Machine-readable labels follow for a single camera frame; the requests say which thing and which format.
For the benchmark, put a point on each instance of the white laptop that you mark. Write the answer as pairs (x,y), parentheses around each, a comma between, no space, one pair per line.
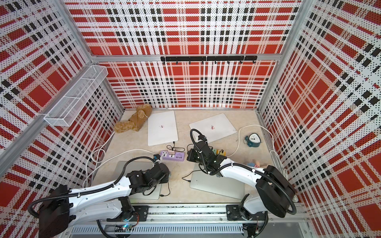
(162,128)
(214,128)

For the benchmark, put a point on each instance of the orange power strip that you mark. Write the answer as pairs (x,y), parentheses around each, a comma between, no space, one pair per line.
(219,152)

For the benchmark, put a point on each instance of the white laptop back left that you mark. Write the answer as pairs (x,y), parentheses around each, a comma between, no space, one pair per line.
(162,128)

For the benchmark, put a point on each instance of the silver laptop front right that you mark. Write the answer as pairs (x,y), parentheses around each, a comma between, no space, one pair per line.
(218,185)

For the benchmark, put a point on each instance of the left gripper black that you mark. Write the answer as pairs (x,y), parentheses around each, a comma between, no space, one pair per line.
(166,178)

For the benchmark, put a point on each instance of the brown teddy bear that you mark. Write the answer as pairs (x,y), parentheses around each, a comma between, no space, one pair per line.
(136,121)

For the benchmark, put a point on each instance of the white laptop back right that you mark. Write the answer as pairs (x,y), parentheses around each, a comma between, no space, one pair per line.
(214,128)

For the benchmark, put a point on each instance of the white wire basket shelf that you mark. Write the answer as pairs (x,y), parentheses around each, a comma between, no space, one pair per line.
(65,111)

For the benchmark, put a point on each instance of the black hook rail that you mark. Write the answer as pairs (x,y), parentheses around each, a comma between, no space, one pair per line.
(208,58)

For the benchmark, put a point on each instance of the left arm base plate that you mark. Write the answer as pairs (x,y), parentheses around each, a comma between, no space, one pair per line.
(140,214)

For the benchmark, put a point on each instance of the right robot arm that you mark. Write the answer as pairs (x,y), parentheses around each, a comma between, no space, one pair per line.
(276,193)

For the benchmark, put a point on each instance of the purple power strip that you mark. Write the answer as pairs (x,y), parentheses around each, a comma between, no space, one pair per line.
(179,156)

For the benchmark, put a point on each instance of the teal alarm clock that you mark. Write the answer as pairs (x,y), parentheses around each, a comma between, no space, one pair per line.
(253,140)

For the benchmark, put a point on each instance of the teal charger adapter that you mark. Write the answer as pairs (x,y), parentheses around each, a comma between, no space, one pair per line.
(157,157)

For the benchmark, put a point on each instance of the silver laptop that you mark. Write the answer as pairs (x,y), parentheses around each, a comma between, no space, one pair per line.
(145,194)
(218,185)

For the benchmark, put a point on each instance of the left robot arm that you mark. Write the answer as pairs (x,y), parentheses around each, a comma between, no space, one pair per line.
(65,207)

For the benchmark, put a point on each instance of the silver laptop front left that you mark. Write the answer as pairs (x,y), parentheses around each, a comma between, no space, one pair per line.
(145,194)

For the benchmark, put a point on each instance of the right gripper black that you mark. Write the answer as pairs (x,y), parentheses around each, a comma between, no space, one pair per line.
(191,152)

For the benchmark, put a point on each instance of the pink plush doll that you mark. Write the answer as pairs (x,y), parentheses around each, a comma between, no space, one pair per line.
(254,164)

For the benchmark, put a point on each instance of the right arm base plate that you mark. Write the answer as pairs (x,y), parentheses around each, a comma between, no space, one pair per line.
(237,213)

